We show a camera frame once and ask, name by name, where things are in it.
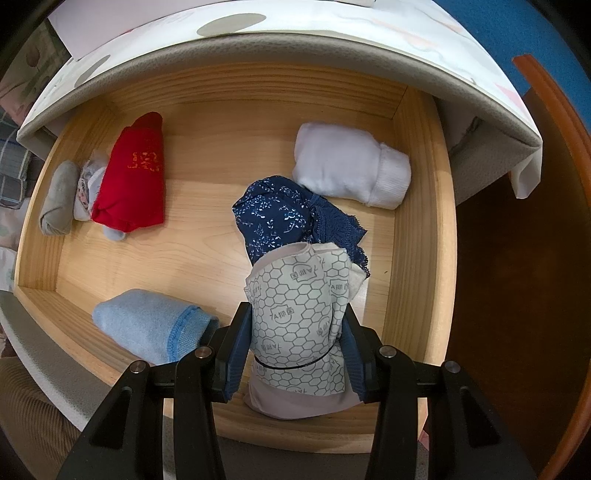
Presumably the grey plaid quilt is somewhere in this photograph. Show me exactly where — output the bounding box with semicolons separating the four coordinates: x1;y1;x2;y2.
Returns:
0;115;33;208

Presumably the light blue sock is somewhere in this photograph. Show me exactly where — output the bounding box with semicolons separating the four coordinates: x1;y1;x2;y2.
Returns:
91;288;221;363

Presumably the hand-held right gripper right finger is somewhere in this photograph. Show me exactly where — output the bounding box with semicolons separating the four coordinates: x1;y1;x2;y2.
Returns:
339;305;539;480

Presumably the grey fronted wooden drawer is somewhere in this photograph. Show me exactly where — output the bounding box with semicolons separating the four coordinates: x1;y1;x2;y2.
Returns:
0;62;458;480

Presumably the navy floral lace underwear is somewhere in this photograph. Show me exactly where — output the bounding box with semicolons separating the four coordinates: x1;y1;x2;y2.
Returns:
232;174;372;280

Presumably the red sock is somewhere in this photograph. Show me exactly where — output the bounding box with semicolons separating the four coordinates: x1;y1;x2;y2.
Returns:
91;112;167;230

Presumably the grey patterned sock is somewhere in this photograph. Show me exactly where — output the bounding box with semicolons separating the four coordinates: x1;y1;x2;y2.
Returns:
74;150;125;243

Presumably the orange brown wooden furniture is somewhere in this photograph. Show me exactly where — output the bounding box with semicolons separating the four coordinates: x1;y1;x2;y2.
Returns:
512;55;591;480

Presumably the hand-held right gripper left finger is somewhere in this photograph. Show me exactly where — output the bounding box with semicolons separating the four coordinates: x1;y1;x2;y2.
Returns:
55;301;252;480

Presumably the hexagon print underwear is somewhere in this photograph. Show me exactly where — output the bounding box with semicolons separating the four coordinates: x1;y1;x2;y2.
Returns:
242;242;365;421

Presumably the white sock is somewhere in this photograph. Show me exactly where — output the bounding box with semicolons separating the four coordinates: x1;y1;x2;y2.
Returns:
292;121;413;212

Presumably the white plastic bag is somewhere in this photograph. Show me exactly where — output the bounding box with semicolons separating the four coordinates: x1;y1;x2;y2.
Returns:
0;244;19;291

